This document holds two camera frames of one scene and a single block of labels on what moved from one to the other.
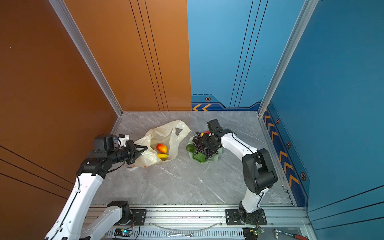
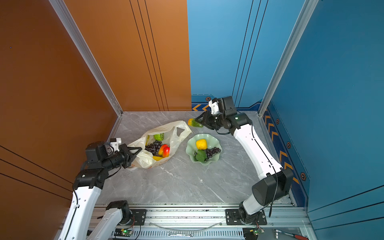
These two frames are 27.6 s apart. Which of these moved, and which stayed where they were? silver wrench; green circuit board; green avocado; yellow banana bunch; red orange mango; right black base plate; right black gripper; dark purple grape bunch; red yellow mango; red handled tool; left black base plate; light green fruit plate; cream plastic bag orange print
Moved: yellow banana bunch; dark purple grape bunch; red orange mango; green avocado; right black gripper
Stayed: left black base plate; green circuit board; cream plastic bag orange print; right black base plate; red handled tool; red yellow mango; light green fruit plate; silver wrench
